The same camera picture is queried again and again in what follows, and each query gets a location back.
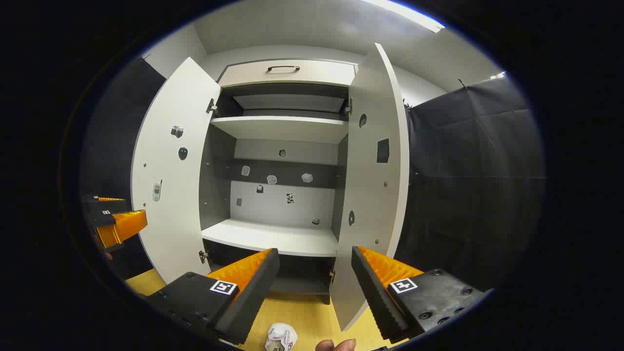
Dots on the white cabinet shelf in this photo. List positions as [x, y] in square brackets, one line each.
[273, 239]
[282, 129]

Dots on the black backdrop cloth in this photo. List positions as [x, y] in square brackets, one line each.
[473, 185]

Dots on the white cabinet door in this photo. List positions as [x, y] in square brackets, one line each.
[375, 195]
[165, 219]

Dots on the small ceiling light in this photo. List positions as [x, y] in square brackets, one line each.
[498, 75]

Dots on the long ceiling light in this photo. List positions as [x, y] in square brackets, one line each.
[409, 14]

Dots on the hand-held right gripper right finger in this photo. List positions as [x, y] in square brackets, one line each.
[375, 297]

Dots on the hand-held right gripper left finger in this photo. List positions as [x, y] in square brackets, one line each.
[253, 297]

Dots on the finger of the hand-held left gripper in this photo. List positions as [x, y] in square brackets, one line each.
[105, 217]
[126, 226]

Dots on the white canvas shoe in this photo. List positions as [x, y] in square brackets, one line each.
[280, 336]

